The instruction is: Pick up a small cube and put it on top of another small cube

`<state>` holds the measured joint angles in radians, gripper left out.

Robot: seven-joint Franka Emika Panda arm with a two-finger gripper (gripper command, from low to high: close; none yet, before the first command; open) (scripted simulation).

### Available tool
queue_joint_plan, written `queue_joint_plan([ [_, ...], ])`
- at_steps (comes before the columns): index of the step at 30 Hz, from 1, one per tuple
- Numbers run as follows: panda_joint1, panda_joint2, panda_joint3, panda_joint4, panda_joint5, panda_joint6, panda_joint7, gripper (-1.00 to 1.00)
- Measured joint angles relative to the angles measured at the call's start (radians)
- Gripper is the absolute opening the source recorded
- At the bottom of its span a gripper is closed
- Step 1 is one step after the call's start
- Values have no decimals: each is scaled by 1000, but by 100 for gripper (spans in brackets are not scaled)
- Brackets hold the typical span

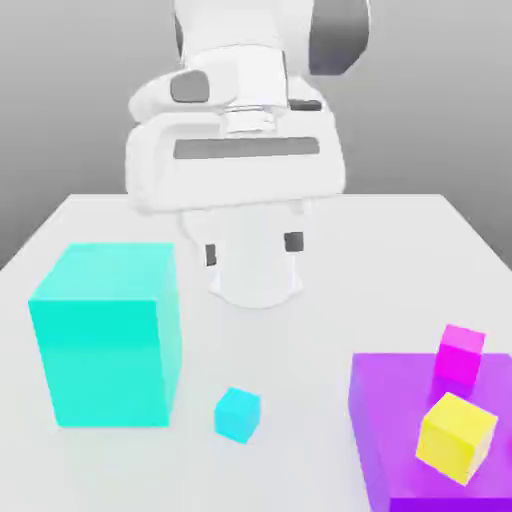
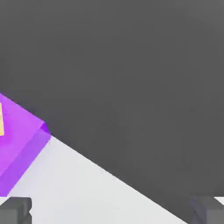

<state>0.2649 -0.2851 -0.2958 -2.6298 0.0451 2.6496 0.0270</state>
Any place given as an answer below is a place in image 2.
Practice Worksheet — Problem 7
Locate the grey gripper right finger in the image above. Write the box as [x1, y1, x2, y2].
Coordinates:
[190, 196, 224, 224]

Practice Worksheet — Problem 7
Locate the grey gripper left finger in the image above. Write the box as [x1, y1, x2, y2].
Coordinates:
[0, 196, 33, 224]

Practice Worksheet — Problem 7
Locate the small yellow cube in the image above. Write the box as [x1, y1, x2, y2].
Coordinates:
[0, 102, 5, 137]

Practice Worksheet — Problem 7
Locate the large purple box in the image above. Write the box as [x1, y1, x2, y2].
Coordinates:
[0, 93, 52, 197]

